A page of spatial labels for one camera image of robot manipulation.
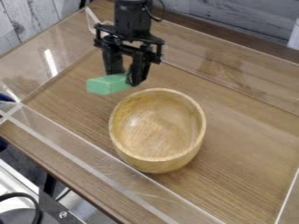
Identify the clear acrylic corner bracket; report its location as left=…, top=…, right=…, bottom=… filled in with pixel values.
left=85, top=7, right=114, bottom=34

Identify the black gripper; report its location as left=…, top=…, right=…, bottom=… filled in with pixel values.
left=94, top=0, right=165, bottom=87

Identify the clear acrylic front wall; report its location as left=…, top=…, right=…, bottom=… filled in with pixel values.
left=0, top=101, right=226, bottom=224

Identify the green rectangular block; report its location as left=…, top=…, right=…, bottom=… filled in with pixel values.
left=87, top=73, right=133, bottom=95

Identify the brown wooden bowl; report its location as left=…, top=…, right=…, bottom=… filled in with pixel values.
left=109, top=88, right=207, bottom=173

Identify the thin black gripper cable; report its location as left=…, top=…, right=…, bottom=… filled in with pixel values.
left=145, top=0, right=166, bottom=23

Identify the black metal mount plate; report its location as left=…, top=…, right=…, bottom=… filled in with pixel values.
left=39, top=191, right=87, bottom=224

